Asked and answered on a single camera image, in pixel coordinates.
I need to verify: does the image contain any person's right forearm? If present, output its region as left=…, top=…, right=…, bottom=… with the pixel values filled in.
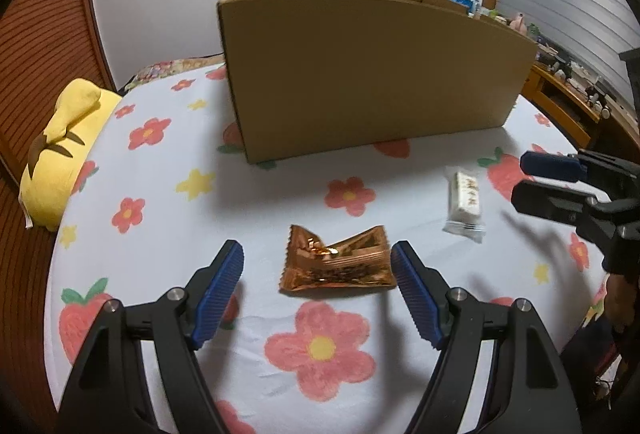
left=602, top=271, right=640, bottom=330

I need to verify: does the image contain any brown slatted wardrobe door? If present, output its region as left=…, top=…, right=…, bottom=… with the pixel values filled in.
left=0, top=0, right=121, bottom=195

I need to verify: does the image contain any wooden desk with clutter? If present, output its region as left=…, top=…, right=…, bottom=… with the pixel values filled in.
left=447, top=0, right=616, bottom=119

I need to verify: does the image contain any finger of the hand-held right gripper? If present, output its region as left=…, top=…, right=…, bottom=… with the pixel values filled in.
left=510, top=181, right=601, bottom=227
left=520, top=151, right=589, bottom=185

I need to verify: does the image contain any yellow plush toy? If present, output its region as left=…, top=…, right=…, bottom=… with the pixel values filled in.
left=19, top=78, right=123, bottom=232

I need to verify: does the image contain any patterned quilt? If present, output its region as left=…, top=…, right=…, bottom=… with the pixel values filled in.
left=122, top=58, right=227, bottom=89

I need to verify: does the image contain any white bar packet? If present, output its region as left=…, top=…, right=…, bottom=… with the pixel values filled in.
left=442, top=166, right=487, bottom=243

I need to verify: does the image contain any copper foil snack packet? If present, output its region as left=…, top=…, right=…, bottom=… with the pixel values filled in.
left=279, top=224, right=397, bottom=297

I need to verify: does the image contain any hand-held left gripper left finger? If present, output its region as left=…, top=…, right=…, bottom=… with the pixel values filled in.
left=57, top=239, right=246, bottom=434

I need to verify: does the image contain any cardboard box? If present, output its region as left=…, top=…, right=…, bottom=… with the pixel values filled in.
left=216, top=0, right=538, bottom=165

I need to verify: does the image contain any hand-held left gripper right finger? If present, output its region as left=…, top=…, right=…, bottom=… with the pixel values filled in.
left=390, top=240, right=583, bottom=434

